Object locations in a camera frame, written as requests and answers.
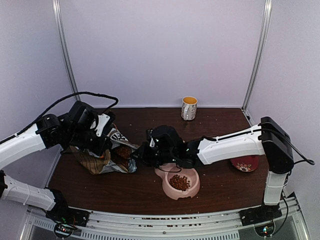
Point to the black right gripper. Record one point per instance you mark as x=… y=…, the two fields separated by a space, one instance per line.
x=142 y=152

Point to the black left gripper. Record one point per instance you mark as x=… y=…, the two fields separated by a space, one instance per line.
x=98 y=150

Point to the brown pet food bag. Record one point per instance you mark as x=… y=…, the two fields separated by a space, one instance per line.
x=109 y=161

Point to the pink double pet bowl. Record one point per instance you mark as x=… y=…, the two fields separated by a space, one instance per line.
x=177 y=182

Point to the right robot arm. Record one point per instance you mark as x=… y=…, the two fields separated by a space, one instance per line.
x=165 y=146

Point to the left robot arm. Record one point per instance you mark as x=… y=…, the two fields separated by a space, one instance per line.
x=82 y=127

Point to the brown kibble pet food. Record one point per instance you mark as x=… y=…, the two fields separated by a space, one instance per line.
x=123 y=151

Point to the floral ceramic mug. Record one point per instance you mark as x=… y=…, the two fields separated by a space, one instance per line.
x=189 y=108

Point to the red floral saucer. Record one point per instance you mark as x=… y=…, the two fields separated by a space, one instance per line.
x=245 y=164

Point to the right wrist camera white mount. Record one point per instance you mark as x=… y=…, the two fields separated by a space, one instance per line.
x=149 y=138

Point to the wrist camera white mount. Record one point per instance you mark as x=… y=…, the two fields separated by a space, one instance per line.
x=149 y=138
x=103 y=124

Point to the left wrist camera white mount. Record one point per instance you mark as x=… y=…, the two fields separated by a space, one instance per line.
x=103 y=124

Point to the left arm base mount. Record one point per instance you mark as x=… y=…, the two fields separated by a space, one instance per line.
x=67 y=221

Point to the front aluminium rail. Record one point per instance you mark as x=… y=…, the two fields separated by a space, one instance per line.
x=225 y=225

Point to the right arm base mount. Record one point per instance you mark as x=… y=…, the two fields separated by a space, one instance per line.
x=262 y=218

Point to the left aluminium frame post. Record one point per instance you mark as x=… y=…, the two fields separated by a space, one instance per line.
x=63 y=43

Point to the aluminium frame post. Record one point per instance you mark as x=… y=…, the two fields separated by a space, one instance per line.
x=63 y=43
x=264 y=31

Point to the right aluminium frame post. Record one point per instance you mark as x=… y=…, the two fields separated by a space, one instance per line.
x=264 y=31

